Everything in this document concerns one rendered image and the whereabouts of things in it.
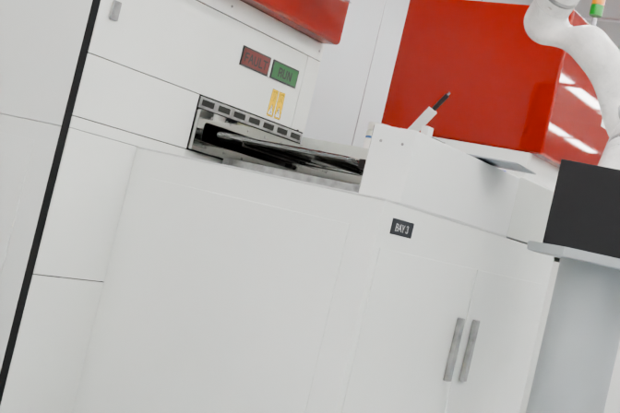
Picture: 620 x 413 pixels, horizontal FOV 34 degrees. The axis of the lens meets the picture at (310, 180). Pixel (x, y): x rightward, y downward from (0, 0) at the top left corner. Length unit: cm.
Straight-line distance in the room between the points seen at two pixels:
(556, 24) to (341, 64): 296
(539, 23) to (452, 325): 90
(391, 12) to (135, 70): 391
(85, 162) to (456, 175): 76
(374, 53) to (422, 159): 393
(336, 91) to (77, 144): 358
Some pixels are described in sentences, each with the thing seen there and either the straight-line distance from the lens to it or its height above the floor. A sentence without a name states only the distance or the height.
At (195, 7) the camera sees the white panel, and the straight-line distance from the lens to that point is 234.
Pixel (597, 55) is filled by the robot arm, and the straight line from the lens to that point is 266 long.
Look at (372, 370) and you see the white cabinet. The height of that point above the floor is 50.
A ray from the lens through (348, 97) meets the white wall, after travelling 570.
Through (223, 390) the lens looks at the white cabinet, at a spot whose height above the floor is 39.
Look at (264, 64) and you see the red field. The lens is 255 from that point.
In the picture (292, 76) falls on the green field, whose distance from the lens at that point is 265.
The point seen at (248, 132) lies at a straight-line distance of 252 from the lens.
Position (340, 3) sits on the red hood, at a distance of 272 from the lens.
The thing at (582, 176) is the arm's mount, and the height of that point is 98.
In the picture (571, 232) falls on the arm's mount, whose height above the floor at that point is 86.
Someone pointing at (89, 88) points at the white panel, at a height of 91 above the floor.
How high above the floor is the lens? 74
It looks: 2 degrees up
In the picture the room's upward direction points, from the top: 13 degrees clockwise
